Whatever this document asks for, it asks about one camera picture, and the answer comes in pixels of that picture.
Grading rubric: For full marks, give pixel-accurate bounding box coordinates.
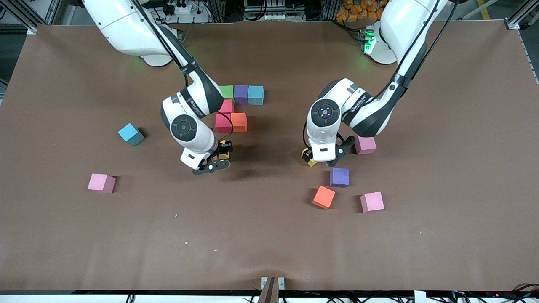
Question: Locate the orange foam cube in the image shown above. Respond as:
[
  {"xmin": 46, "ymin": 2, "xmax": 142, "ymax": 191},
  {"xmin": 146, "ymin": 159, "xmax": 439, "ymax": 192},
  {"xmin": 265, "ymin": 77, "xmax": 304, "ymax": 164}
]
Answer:
[
  {"xmin": 312, "ymin": 186, "xmax": 336, "ymax": 210},
  {"xmin": 230, "ymin": 112, "xmax": 248, "ymax": 133}
]

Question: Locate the light blue foam cube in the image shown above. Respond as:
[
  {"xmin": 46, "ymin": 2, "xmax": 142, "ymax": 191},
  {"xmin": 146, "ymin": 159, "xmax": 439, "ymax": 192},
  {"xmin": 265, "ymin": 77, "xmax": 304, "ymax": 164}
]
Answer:
[
  {"xmin": 118, "ymin": 123, "xmax": 145, "ymax": 147},
  {"xmin": 248, "ymin": 86, "xmax": 265, "ymax": 106}
]

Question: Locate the pink foam cube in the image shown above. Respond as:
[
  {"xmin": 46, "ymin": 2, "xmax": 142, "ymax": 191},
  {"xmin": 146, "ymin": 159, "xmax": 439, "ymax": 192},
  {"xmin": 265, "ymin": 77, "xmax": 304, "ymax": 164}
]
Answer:
[
  {"xmin": 355, "ymin": 136, "xmax": 377, "ymax": 155},
  {"xmin": 87, "ymin": 173, "xmax": 116, "ymax": 194},
  {"xmin": 360, "ymin": 191, "xmax": 385, "ymax": 213}
]

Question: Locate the white rack equipment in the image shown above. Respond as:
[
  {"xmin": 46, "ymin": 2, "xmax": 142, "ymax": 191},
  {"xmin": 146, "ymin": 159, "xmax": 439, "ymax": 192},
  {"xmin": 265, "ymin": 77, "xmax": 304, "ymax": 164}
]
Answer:
[{"xmin": 243, "ymin": 0, "xmax": 304, "ymax": 21}]

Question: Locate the white power strip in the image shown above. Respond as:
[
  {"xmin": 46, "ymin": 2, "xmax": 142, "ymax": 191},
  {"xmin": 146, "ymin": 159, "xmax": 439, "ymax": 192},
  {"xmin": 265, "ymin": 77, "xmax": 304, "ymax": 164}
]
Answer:
[{"xmin": 162, "ymin": 0, "xmax": 206, "ymax": 16}]

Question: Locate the bag of orange items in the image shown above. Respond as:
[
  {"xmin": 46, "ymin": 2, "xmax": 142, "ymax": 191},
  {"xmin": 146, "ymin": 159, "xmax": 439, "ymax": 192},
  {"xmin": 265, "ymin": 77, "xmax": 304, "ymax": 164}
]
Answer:
[{"xmin": 336, "ymin": 0, "xmax": 386, "ymax": 22}]

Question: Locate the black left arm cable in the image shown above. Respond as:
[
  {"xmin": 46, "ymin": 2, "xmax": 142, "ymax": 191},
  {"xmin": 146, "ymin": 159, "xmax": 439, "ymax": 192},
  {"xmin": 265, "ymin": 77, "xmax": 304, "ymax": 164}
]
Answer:
[{"xmin": 302, "ymin": 0, "xmax": 459, "ymax": 149}]

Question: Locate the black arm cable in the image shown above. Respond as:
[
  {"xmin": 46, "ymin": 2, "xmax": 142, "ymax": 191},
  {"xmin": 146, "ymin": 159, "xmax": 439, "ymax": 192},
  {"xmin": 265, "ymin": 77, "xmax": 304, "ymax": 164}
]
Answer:
[
  {"xmin": 302, "ymin": 0, "xmax": 459, "ymax": 149},
  {"xmin": 214, "ymin": 110, "xmax": 234, "ymax": 144}
]

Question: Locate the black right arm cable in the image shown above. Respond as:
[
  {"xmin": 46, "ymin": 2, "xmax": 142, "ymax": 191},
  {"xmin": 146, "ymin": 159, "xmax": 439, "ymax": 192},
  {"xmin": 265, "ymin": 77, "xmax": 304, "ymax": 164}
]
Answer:
[{"xmin": 214, "ymin": 110, "xmax": 234, "ymax": 144}]

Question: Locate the metal table edge bracket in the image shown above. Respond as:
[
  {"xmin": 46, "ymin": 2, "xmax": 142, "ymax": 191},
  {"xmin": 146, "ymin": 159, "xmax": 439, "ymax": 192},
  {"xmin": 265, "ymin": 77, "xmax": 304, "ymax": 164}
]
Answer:
[{"xmin": 258, "ymin": 276, "xmax": 286, "ymax": 303}]

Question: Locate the aluminium frame profile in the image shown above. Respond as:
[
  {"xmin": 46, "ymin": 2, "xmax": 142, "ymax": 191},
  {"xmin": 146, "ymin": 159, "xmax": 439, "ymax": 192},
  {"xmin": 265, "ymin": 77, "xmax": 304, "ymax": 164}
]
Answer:
[
  {"xmin": 504, "ymin": 0, "xmax": 539, "ymax": 30},
  {"xmin": 0, "ymin": 0, "xmax": 57, "ymax": 35}
]

